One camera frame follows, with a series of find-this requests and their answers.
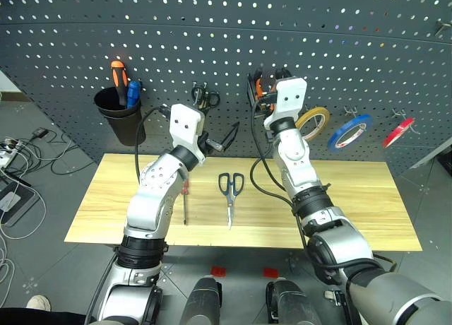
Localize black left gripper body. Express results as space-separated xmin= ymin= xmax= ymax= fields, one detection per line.
xmin=196 ymin=129 xmax=225 ymax=155

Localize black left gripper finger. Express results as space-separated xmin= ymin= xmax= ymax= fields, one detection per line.
xmin=221 ymin=121 xmax=241 ymax=146
xmin=223 ymin=125 xmax=242 ymax=151

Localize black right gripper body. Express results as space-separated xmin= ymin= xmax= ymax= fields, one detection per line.
xmin=258 ymin=87 xmax=280 ymax=119

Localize grey perforated pegboard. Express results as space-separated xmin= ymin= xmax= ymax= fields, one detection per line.
xmin=0 ymin=0 xmax=452 ymax=179

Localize yellow tape roll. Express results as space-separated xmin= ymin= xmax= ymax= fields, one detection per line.
xmin=294 ymin=106 xmax=332 ymax=142

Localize blue tape roll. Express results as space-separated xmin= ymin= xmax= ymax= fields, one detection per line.
xmin=326 ymin=113 xmax=374 ymax=153

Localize red tape roll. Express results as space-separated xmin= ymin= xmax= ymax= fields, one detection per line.
xmin=381 ymin=117 xmax=416 ymax=149

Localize black plastic cup holder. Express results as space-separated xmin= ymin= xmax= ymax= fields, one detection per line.
xmin=93 ymin=86 xmax=147 ymax=147

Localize dark rounded shape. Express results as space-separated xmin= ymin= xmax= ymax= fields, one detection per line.
xmin=185 ymin=276 xmax=224 ymax=325
xmin=265 ymin=278 xmax=323 ymax=325

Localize black flat floor device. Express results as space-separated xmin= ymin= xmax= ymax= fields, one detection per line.
xmin=0 ymin=177 xmax=39 ymax=228

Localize white power strip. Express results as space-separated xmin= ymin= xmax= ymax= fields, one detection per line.
xmin=0 ymin=148 xmax=18 ymax=169

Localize beige shoe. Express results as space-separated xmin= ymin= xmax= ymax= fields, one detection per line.
xmin=25 ymin=294 xmax=52 ymax=312

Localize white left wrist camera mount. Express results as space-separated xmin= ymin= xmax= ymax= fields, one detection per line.
xmin=168 ymin=103 xmax=207 ymax=163

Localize black handled hanging scissors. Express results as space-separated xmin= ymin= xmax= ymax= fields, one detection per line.
xmin=191 ymin=85 xmax=221 ymax=111

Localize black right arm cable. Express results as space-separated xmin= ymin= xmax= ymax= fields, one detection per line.
xmin=249 ymin=100 xmax=309 ymax=250

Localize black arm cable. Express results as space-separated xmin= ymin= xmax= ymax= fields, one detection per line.
xmin=135 ymin=106 xmax=174 ymax=185
xmin=249 ymin=100 xmax=309 ymax=250

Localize black-handled scissors on table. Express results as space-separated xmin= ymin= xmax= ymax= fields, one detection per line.
xmin=217 ymin=172 xmax=245 ymax=230

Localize red handled screwdriver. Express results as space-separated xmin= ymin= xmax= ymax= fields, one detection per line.
xmin=181 ymin=176 xmax=192 ymax=227

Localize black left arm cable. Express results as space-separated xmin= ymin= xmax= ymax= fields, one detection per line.
xmin=135 ymin=106 xmax=174 ymax=185

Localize blue handled screwdriver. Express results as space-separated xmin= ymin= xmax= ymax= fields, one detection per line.
xmin=126 ymin=79 xmax=143 ymax=110

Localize orange black handled screwdriver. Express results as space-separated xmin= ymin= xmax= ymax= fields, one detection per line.
xmin=109 ymin=59 xmax=129 ymax=107

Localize tangled floor cables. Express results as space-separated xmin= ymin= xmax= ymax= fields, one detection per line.
xmin=0 ymin=129 xmax=95 ymax=294

